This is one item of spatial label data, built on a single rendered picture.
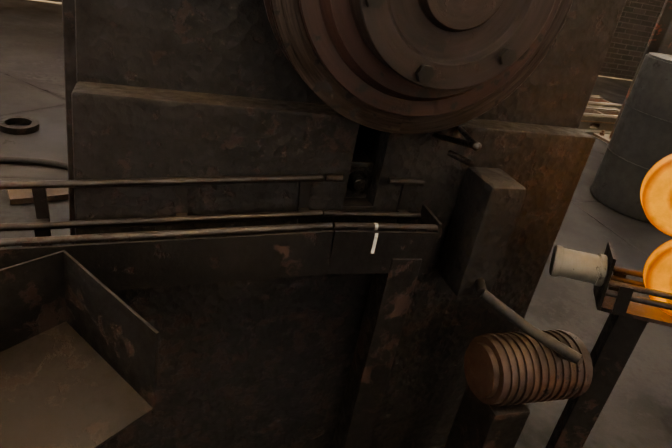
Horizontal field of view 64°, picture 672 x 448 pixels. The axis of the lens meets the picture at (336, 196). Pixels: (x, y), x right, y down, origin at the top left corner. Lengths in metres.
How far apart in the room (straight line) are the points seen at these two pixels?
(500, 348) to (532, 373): 0.07
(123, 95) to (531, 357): 0.82
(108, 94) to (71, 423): 0.45
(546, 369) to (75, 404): 0.77
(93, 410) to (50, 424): 0.04
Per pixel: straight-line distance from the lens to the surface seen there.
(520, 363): 1.06
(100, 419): 0.71
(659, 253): 1.11
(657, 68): 3.50
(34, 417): 0.73
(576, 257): 1.10
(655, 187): 1.06
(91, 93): 0.88
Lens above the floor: 1.13
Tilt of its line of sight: 25 degrees down
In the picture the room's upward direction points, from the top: 11 degrees clockwise
